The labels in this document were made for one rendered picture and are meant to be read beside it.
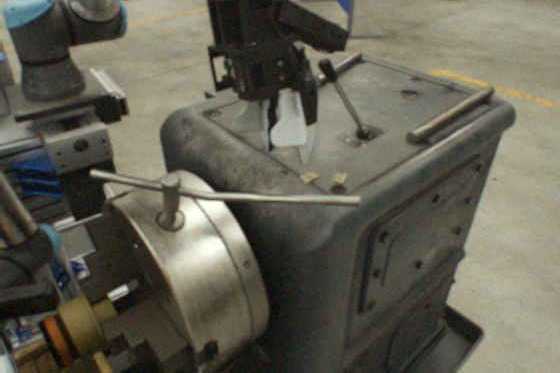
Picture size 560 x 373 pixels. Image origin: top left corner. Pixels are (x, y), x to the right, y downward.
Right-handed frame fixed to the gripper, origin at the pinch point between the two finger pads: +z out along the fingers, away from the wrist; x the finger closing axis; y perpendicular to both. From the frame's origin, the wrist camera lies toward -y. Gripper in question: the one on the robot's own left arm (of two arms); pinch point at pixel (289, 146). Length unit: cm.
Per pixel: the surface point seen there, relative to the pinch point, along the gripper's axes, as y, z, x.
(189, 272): 14.8, 14.1, -5.4
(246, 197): 6.7, 4.9, -1.4
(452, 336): -54, 81, -3
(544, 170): -257, 128, -50
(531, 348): -116, 136, 0
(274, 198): 4.3, 5.1, 1.2
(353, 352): -11.0, 48.2, -1.2
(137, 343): 22.9, 23.1, -8.9
